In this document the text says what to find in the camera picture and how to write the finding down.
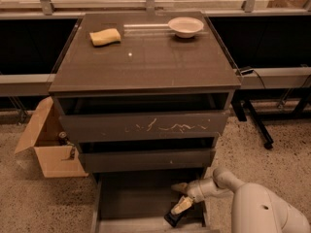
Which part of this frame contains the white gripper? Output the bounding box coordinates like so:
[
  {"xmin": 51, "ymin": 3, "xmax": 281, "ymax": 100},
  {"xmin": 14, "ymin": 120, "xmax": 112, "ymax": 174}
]
[{"xmin": 171, "ymin": 178, "xmax": 220, "ymax": 216}]

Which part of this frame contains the blue rxbar blueberry bar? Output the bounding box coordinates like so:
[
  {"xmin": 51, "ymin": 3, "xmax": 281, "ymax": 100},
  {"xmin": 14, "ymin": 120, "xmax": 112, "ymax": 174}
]
[{"xmin": 164, "ymin": 211, "xmax": 188, "ymax": 227}]

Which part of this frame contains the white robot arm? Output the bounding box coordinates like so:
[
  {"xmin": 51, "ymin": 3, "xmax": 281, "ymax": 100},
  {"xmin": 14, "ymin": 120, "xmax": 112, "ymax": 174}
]
[{"xmin": 164, "ymin": 167, "xmax": 310, "ymax": 233}]

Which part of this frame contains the open bottom drawer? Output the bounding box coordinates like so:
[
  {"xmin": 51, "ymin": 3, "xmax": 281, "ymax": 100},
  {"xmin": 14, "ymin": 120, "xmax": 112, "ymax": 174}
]
[{"xmin": 90, "ymin": 169, "xmax": 220, "ymax": 233}]

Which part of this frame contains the middle drawer grey front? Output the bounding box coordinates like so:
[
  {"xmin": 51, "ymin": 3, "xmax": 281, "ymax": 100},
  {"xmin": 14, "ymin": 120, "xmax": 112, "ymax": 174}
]
[{"xmin": 79, "ymin": 149, "xmax": 215, "ymax": 173}]

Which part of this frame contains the drawer grey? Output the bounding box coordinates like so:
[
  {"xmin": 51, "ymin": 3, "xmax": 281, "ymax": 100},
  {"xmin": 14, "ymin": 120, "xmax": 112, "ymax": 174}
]
[
  {"xmin": 59, "ymin": 111, "xmax": 228, "ymax": 143},
  {"xmin": 79, "ymin": 149, "xmax": 215, "ymax": 173}
]

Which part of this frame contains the dark grey drawer cabinet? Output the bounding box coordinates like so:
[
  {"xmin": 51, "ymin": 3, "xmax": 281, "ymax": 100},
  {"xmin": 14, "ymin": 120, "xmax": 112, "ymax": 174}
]
[{"xmin": 48, "ymin": 11, "xmax": 242, "ymax": 189}]

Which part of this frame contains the top drawer grey front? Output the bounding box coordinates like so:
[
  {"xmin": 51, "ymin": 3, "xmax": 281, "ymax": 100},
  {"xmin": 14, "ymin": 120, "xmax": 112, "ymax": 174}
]
[{"xmin": 59, "ymin": 111, "xmax": 228, "ymax": 143}]

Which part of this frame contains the black table leg with caster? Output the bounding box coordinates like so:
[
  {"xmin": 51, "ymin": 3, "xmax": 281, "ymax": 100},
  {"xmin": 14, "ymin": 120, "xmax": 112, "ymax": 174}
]
[{"xmin": 231, "ymin": 96, "xmax": 274, "ymax": 150}]

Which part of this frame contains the dark bottle in box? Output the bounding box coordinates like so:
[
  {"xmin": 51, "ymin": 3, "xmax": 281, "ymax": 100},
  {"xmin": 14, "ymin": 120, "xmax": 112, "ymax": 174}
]
[{"xmin": 58, "ymin": 131, "xmax": 76, "ymax": 160}]

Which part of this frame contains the open cardboard box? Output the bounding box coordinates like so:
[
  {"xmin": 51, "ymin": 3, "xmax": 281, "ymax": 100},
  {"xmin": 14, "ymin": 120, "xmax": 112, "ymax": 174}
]
[{"xmin": 15, "ymin": 97, "xmax": 88, "ymax": 178}]

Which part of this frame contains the white bowl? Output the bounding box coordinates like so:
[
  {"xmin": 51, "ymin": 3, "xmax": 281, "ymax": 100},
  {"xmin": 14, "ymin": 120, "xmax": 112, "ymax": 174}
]
[{"xmin": 168, "ymin": 17, "xmax": 204, "ymax": 39}]

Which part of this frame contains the yellow sponge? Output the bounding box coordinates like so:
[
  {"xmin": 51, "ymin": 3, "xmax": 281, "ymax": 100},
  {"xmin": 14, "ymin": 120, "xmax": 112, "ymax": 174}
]
[{"xmin": 89, "ymin": 28, "xmax": 121, "ymax": 47}]

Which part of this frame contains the black power adapter with cable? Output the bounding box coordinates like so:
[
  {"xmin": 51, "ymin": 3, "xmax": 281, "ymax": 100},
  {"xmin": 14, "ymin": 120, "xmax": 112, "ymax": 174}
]
[{"xmin": 236, "ymin": 66, "xmax": 266, "ymax": 88}]

